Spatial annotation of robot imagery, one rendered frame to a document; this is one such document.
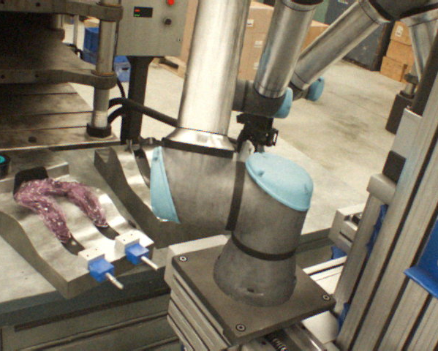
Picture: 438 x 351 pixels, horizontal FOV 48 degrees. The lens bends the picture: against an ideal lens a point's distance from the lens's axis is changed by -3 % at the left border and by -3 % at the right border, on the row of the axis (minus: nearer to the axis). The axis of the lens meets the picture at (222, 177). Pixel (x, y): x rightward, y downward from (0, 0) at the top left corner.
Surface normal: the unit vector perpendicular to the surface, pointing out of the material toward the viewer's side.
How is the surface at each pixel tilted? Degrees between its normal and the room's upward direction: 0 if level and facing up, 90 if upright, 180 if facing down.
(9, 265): 0
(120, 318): 90
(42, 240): 27
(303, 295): 0
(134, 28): 90
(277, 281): 72
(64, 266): 0
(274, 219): 90
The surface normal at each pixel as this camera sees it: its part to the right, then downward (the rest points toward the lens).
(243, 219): -0.05, 0.55
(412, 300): -0.83, 0.11
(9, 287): 0.18, -0.87
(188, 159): -0.23, 0.02
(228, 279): -0.62, -0.07
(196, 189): 0.04, 0.07
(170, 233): 0.52, 0.47
